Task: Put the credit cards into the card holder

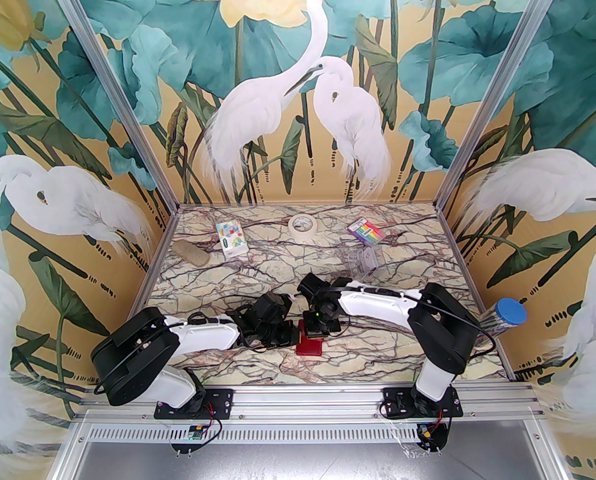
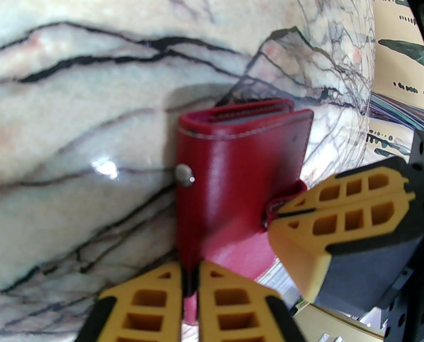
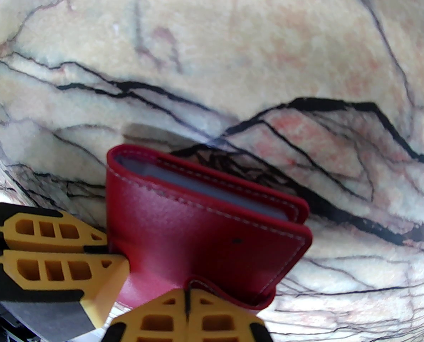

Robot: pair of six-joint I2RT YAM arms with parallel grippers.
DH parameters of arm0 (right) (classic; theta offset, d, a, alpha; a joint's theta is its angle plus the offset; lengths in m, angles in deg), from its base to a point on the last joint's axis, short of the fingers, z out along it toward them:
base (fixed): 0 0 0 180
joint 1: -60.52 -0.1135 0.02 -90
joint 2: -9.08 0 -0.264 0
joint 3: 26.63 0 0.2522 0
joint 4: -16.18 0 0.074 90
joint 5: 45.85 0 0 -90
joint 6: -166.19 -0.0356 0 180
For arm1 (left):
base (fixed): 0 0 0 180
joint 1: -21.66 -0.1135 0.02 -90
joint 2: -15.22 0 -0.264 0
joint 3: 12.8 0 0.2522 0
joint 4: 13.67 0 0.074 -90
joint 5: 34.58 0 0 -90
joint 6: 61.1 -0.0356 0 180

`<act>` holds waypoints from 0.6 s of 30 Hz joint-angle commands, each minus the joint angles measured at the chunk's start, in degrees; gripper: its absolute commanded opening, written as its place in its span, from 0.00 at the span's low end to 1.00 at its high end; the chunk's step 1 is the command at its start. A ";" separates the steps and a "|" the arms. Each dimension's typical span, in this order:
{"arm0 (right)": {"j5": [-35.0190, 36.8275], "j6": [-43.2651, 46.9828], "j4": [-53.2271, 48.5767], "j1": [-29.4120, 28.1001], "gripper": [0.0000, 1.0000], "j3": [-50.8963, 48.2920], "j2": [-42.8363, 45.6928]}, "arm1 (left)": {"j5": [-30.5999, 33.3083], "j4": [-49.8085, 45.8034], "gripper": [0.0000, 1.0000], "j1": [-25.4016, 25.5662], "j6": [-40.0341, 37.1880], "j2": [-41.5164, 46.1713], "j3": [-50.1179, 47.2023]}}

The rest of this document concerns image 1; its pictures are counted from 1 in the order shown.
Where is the grey metal base sheet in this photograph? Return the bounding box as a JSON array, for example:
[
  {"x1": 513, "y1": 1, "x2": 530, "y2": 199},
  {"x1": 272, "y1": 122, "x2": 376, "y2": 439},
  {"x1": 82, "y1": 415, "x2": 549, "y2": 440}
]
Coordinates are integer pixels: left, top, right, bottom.
[{"x1": 50, "y1": 442, "x2": 571, "y2": 480}]

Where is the clear jar blue lid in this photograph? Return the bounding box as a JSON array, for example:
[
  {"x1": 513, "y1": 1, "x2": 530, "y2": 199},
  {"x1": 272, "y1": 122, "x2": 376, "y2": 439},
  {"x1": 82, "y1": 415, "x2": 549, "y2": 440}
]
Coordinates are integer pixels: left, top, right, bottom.
[{"x1": 470, "y1": 297, "x2": 528, "y2": 342}]

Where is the beige stone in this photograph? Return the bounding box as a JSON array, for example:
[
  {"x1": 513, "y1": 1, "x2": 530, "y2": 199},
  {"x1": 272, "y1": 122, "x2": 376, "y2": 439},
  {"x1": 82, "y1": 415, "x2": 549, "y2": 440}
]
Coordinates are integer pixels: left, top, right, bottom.
[{"x1": 171, "y1": 240, "x2": 211, "y2": 268}]

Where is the perforated metal cable tray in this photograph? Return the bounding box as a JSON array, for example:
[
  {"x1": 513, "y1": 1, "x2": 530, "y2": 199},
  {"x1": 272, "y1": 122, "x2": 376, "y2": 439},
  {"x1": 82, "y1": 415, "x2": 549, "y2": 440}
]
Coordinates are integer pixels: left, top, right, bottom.
[{"x1": 80, "y1": 420, "x2": 549, "y2": 445}]

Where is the red leather card holder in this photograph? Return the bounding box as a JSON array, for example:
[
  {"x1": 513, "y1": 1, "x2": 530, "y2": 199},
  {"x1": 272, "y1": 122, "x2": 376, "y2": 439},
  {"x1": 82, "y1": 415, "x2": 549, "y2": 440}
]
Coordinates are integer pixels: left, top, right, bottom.
[{"x1": 295, "y1": 319, "x2": 325, "y2": 357}]

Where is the white colourful card box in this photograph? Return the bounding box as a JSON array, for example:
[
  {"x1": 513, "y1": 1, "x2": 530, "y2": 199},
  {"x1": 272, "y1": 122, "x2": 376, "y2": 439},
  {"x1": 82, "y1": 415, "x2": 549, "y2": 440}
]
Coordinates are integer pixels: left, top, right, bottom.
[{"x1": 215, "y1": 220, "x2": 249, "y2": 259}]

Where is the aluminium front rail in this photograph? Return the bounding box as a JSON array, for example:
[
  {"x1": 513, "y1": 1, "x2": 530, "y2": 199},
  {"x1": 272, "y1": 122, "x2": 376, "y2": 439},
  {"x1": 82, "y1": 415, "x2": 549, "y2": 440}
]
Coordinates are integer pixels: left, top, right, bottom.
[{"x1": 73, "y1": 386, "x2": 548, "y2": 422}]

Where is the red black power wire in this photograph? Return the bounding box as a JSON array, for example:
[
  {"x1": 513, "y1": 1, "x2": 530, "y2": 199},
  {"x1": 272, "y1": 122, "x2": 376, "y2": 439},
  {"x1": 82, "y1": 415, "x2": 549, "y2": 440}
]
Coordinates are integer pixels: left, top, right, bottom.
[
  {"x1": 425, "y1": 412, "x2": 449, "y2": 441},
  {"x1": 200, "y1": 402, "x2": 224, "y2": 443}
]

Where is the masking tape roll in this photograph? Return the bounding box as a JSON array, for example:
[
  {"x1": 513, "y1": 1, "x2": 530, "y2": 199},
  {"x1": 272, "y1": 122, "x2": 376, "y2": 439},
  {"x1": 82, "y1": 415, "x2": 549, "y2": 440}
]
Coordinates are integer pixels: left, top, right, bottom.
[{"x1": 288, "y1": 213, "x2": 319, "y2": 242}]

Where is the purple rainbow marker pack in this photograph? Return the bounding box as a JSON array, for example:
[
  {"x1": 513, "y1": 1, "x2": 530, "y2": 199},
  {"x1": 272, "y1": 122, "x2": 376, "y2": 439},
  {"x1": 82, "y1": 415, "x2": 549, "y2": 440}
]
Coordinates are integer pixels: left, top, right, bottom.
[{"x1": 346, "y1": 217, "x2": 383, "y2": 247}]

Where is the aluminium frame post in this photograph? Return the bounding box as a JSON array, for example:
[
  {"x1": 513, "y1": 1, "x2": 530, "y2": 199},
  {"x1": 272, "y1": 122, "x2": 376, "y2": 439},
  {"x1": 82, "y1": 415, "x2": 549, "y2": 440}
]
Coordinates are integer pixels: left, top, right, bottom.
[
  {"x1": 435, "y1": 0, "x2": 562, "y2": 214},
  {"x1": 44, "y1": 0, "x2": 179, "y2": 214}
]

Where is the aluminium side rail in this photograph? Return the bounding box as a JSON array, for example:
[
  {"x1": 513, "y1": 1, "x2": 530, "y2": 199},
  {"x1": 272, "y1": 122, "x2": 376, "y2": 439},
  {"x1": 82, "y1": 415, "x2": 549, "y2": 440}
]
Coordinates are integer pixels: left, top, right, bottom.
[
  {"x1": 437, "y1": 207, "x2": 518, "y2": 383},
  {"x1": 103, "y1": 207, "x2": 180, "y2": 386}
]

